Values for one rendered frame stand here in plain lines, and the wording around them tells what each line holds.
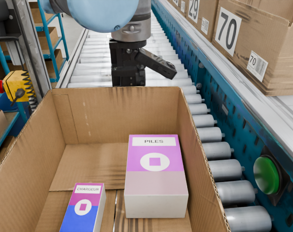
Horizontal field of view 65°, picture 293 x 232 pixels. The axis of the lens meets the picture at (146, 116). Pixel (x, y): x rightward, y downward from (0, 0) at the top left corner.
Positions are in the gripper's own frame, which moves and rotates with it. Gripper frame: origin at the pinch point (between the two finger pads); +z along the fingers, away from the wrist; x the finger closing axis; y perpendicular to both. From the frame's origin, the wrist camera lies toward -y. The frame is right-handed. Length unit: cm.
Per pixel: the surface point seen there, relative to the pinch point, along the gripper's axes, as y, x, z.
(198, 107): -19.4, -8.2, 5.4
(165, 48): -18, -66, 6
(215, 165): -16.2, 17.2, 5.3
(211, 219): -6.2, 37.4, -7.6
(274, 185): -21.6, 29.1, -1.9
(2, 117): 75, -60, 40
